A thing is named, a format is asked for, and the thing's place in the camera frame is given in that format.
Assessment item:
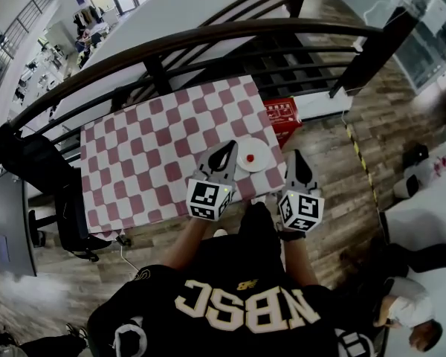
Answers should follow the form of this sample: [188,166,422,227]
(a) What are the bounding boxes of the black bag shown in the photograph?
[401,142,430,169]

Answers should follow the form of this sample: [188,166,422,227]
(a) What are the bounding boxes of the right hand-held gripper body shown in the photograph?
[277,187,325,234]

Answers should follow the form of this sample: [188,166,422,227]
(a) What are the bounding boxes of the red checkered cloth table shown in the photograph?
[80,74,288,236]

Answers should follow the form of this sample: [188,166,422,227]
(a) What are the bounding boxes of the dark metal railing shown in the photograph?
[0,0,421,170]

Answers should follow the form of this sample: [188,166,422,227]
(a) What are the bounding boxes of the red box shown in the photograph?
[262,97,304,149]

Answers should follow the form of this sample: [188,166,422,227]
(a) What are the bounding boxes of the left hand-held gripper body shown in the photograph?
[186,171,234,222]

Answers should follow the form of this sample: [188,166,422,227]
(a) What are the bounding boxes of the person's left forearm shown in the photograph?
[159,217,209,273]

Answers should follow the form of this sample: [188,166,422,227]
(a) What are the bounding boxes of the white cable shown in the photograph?
[119,244,138,274]

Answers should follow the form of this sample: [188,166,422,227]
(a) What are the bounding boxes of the black wristwatch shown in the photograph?
[278,228,306,242]

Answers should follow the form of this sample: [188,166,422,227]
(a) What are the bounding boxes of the white round plate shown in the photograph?
[236,138,274,173]

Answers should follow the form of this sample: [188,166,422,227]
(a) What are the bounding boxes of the person's right forearm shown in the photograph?
[282,238,320,288]

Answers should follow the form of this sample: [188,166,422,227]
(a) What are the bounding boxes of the person's black printed shirt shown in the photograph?
[87,264,378,357]

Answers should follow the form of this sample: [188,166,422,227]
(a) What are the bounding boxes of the grey desk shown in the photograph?
[0,176,38,277]

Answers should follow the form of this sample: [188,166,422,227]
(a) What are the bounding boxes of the white table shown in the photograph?
[378,139,446,357]

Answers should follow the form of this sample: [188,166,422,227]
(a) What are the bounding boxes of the person's black trousers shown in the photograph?
[193,201,287,274]

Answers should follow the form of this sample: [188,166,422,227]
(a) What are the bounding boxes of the yellow black floor tape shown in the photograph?
[344,123,381,210]

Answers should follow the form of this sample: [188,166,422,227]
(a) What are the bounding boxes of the black office chair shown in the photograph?
[0,123,131,263]

